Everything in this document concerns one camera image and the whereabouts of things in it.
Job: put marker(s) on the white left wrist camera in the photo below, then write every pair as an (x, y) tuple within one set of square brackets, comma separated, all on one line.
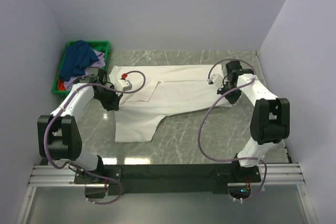
[(122, 84)]

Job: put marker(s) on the navy blue t-shirt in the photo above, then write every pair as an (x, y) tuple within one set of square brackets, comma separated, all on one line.
[(78, 57)]

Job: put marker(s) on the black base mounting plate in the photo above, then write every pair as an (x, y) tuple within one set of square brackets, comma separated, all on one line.
[(171, 178)]

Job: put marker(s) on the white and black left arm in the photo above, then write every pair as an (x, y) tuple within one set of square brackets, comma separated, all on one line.
[(59, 139)]

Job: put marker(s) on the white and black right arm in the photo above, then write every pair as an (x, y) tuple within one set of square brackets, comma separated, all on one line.
[(270, 121)]

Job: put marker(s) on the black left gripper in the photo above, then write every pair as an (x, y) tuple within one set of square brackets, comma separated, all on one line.
[(114, 105)]

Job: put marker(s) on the white t-shirt with red print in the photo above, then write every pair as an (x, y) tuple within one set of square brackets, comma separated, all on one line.
[(165, 91)]

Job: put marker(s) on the green t-shirt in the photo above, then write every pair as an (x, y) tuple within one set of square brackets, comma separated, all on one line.
[(101, 48)]

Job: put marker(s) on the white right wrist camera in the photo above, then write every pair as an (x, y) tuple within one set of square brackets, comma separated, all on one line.
[(216, 79)]

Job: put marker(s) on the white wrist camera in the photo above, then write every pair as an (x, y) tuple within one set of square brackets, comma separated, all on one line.
[(216, 79), (122, 84)]

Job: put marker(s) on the green plastic crate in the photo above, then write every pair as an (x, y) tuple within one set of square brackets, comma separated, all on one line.
[(92, 45)]

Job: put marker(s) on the aluminium frame rail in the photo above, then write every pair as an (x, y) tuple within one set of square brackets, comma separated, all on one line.
[(280, 197)]

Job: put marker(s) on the orange t-shirt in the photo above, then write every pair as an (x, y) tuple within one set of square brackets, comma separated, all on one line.
[(60, 85)]

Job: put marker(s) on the lavender t-shirt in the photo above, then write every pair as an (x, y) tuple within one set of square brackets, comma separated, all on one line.
[(100, 63)]

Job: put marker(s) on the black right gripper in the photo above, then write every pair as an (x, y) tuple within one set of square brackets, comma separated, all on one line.
[(233, 99)]

